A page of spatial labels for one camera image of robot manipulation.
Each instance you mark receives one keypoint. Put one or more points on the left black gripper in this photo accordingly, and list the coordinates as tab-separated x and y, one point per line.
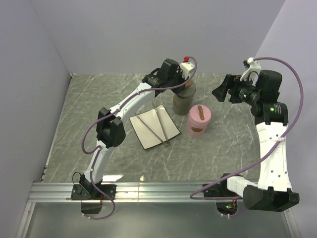
183	80

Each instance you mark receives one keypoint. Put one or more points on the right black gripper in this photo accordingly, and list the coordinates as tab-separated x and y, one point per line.
231	82

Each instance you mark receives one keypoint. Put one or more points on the grey lid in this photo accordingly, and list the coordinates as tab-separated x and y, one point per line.
188	91

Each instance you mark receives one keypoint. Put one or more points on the pink lid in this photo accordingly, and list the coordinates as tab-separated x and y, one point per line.
200	115

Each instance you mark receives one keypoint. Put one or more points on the metal tongs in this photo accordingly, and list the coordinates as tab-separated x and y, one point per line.
148	129

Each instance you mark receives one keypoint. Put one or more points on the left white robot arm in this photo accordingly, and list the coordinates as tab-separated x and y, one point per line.
110	123

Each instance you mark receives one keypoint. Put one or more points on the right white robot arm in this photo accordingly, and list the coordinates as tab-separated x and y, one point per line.
273	192

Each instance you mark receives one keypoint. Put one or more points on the grey cylindrical container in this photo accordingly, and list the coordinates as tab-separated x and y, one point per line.
181	106

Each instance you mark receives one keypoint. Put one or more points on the pink cylindrical container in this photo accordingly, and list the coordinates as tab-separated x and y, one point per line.
196	129

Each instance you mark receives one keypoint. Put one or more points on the white square plate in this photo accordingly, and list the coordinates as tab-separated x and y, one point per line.
169	128

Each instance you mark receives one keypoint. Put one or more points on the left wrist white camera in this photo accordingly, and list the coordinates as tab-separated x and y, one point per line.
188	69

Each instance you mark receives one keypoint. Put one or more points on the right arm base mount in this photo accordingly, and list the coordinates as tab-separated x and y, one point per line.
228	209

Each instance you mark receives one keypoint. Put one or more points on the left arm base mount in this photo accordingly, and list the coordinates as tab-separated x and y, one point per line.
91	199

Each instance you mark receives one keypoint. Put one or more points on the aluminium rail frame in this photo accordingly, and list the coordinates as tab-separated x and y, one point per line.
153	186

